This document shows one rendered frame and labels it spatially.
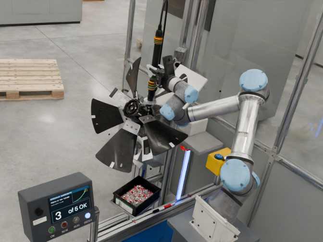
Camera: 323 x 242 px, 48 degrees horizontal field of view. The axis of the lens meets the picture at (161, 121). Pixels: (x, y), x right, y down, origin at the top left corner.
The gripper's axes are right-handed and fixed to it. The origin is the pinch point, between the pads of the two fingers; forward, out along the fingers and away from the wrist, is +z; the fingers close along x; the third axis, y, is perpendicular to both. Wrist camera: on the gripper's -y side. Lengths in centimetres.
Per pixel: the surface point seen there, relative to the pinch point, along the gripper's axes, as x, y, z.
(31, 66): 44, 139, 327
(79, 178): -59, 27, -40
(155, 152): -9.2, 37.8, -25.9
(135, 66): 9.1, 14.0, 28.1
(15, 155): -31, 153, 153
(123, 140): -12.4, 45.3, 0.0
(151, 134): -5.3, 33.8, -15.3
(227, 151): 35, 43, -36
